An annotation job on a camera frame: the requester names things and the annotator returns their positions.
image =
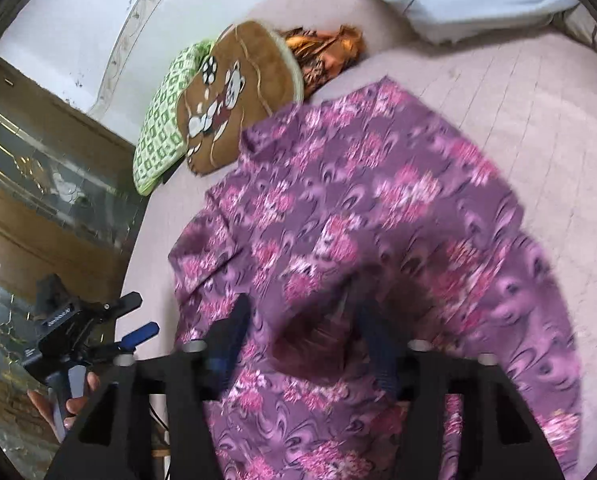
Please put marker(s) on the pink bed sheet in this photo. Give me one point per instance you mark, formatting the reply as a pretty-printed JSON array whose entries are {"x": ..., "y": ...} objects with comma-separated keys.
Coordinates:
[{"x": 528, "y": 125}]

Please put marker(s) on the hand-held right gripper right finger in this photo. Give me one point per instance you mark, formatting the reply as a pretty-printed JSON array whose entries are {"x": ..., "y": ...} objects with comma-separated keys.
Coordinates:
[{"x": 378, "y": 340}]

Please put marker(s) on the purple floral garment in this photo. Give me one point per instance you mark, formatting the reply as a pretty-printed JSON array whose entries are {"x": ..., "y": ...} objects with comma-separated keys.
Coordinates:
[{"x": 358, "y": 240}]

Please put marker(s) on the orange patterned cloth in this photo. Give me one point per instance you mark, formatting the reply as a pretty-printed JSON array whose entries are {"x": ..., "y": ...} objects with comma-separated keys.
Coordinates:
[{"x": 323, "y": 52}]

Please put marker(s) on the green checked pillow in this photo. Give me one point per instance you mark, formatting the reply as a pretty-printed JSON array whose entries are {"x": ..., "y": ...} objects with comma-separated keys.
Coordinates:
[{"x": 166, "y": 110}]

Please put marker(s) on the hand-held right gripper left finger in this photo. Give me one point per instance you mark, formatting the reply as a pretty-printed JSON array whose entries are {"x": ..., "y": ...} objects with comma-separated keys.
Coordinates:
[{"x": 234, "y": 327}]

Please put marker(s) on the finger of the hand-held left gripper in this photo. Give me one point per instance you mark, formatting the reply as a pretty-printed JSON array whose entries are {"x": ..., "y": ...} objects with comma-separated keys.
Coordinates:
[
  {"x": 128, "y": 303},
  {"x": 141, "y": 335}
]

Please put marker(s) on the brown cartoon print cushion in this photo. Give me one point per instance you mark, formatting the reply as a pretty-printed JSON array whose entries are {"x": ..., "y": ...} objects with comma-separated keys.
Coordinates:
[{"x": 228, "y": 95}]

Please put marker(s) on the wooden headboard with mirror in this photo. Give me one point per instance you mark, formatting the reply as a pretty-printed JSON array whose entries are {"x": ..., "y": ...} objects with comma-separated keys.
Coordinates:
[{"x": 38, "y": 220}]

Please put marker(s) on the person's left hand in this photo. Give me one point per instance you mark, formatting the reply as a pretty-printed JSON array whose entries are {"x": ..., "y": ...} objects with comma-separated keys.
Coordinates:
[{"x": 68, "y": 402}]

